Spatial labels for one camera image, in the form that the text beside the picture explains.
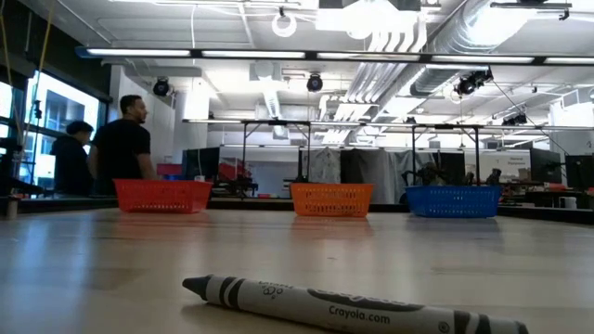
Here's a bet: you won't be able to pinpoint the light gray cloth cover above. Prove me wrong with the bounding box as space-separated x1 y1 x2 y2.
301 147 347 184

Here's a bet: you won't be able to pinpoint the orange plastic basket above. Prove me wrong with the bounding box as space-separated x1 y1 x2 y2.
290 182 375 218

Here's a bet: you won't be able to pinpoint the dark gray cloth cover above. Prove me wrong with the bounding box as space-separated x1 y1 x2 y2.
340 141 391 203

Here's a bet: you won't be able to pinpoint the black monitor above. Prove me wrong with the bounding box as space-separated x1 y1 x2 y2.
529 147 563 185
181 147 222 182
564 154 594 191

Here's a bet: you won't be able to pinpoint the gray curtain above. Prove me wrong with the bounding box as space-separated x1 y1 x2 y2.
388 148 440 186

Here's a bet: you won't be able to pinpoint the white ceiling pipes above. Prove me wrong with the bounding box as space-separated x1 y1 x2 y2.
319 11 431 146

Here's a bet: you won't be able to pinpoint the red storage bin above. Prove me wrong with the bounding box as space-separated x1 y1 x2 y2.
156 162 184 178

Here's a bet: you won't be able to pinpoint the red plastic basket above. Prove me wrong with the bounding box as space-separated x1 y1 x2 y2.
113 178 214 215

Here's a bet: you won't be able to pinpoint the gray crayon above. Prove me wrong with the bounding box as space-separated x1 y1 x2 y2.
181 273 530 334

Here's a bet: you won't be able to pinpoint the overhead light bar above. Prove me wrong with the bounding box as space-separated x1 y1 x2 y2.
75 45 594 67

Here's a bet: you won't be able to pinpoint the blue plastic basket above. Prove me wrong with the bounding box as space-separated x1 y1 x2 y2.
404 185 504 219

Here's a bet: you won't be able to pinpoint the person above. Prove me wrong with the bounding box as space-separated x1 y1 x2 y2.
48 120 97 197
86 94 160 197

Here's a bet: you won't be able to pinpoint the white sign board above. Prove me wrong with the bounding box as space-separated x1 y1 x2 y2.
482 150 532 183

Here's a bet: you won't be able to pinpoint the large window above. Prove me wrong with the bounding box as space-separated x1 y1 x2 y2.
0 69 112 196

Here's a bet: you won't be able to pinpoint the black shelf rack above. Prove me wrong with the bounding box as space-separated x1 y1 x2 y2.
0 136 57 201

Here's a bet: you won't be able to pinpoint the black background rig frame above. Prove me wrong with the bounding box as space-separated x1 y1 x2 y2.
410 122 483 187
239 119 313 199

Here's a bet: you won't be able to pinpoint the black aluminium table frame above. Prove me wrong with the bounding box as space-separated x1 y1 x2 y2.
0 194 594 226

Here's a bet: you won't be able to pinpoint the white cable ring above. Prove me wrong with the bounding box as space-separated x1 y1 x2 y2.
271 11 299 39

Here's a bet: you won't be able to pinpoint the black ceiling camera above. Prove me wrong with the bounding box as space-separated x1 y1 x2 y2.
500 112 529 127
453 68 495 97

